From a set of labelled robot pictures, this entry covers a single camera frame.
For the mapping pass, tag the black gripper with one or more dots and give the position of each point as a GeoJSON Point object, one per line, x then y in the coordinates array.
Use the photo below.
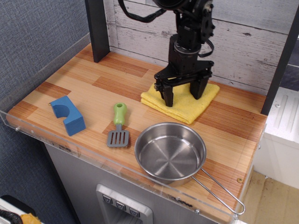
{"type": "Point", "coordinates": [183, 67]}

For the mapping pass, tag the yellow dish towel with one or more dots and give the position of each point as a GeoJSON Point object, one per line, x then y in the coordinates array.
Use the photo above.
{"type": "Point", "coordinates": [185, 107]}

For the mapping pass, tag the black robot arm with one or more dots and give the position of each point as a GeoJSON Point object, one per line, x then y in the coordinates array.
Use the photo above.
{"type": "Point", "coordinates": [194, 28]}

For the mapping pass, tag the stainless steel pan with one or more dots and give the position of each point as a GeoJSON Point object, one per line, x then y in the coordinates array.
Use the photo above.
{"type": "Point", "coordinates": [172, 154]}

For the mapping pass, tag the clear acrylic table guard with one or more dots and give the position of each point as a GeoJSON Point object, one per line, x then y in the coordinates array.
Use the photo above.
{"type": "Point", "coordinates": [38, 69]}

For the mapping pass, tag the white plastic bin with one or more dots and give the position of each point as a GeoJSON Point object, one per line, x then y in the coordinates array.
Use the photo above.
{"type": "Point", "coordinates": [277, 156]}

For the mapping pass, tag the blue wooden arch block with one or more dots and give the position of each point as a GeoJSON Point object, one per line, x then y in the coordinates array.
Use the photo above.
{"type": "Point", "coordinates": [73, 119]}

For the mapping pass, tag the grey toy kitchen cabinet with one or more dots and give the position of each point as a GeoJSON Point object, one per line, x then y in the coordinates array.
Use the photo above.
{"type": "Point", "coordinates": [80, 179]}

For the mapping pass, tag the silver button panel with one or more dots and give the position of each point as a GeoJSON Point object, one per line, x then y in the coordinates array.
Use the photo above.
{"type": "Point", "coordinates": [117, 208]}

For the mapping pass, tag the black and yellow object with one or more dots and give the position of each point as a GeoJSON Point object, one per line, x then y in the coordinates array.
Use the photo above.
{"type": "Point", "coordinates": [13, 211]}

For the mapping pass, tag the green handled grey spatula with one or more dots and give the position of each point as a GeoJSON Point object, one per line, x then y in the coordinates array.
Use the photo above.
{"type": "Point", "coordinates": [118, 137]}

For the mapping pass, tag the dark right frame post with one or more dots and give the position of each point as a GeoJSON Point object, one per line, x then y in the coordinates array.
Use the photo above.
{"type": "Point", "coordinates": [282, 64]}

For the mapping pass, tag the dark frame post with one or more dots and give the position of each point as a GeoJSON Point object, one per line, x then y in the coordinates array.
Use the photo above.
{"type": "Point", "coordinates": [282, 64]}
{"type": "Point", "coordinates": [97, 28]}

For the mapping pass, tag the dark left frame post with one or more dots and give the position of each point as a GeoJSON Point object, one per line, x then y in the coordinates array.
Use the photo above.
{"type": "Point", "coordinates": [97, 28]}

